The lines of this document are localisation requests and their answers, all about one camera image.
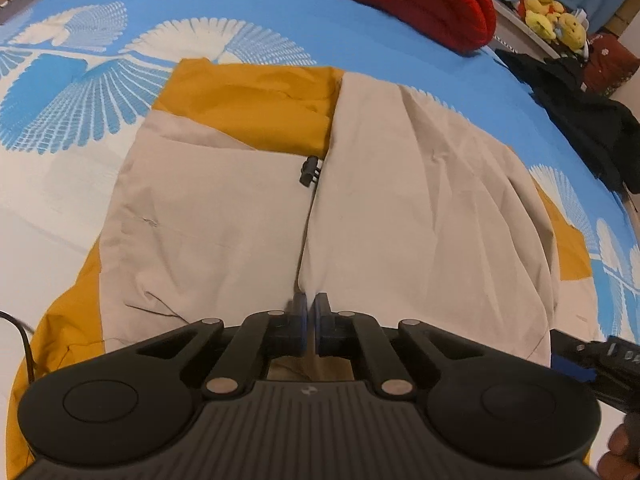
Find beige and mustard hooded jacket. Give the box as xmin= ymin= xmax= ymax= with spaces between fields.
xmin=6 ymin=60 xmax=601 ymax=479

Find black clothes pile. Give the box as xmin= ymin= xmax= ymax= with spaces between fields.
xmin=496 ymin=50 xmax=639 ymax=194

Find person right hand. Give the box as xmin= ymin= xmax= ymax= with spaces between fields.
xmin=597 ymin=424 xmax=640 ymax=480

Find dark red cushion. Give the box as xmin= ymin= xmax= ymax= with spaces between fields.
xmin=584 ymin=32 xmax=639 ymax=98

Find blue fan-pattern bed sheet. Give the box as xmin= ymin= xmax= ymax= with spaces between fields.
xmin=0 ymin=0 xmax=640 ymax=461

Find yellow plush toys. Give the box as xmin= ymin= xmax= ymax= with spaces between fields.
xmin=516 ymin=0 xmax=589 ymax=56

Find black cable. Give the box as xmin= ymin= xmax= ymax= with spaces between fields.
xmin=0 ymin=310 xmax=37 ymax=384

